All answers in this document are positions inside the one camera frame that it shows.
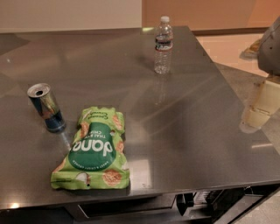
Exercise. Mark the clear plastic water bottle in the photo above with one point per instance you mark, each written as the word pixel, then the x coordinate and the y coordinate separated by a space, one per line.
pixel 163 46

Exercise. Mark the green rice chip bag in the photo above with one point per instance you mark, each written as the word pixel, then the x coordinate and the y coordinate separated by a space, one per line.
pixel 96 159

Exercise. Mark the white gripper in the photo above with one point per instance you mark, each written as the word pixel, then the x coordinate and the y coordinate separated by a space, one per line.
pixel 270 55

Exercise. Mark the black clamp under table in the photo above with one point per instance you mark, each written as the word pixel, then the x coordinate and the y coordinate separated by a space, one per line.
pixel 185 201

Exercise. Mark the blue silver drink can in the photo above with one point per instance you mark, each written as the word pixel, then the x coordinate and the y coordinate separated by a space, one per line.
pixel 45 103

